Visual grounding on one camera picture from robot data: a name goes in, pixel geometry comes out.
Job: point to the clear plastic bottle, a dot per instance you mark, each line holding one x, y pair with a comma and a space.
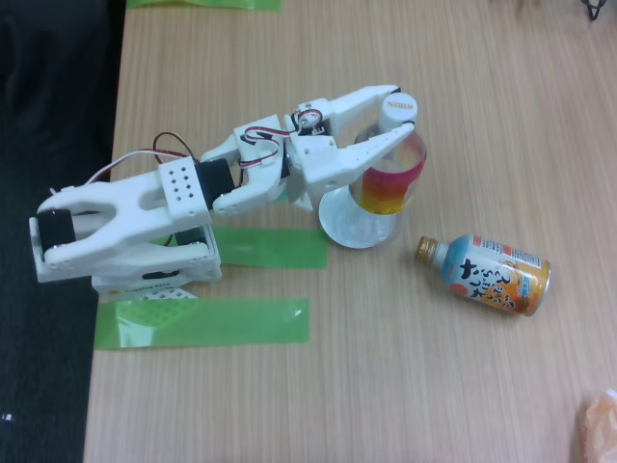
390, 178

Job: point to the orange blue aluminium bottle can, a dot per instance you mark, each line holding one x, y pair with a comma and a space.
496, 275

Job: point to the small white round plate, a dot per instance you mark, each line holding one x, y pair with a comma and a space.
337, 217

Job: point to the short green tape strip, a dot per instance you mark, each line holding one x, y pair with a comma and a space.
270, 248

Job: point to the green tape at table edge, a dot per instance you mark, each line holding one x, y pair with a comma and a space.
202, 4

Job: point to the long green tape strip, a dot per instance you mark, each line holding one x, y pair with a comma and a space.
217, 323

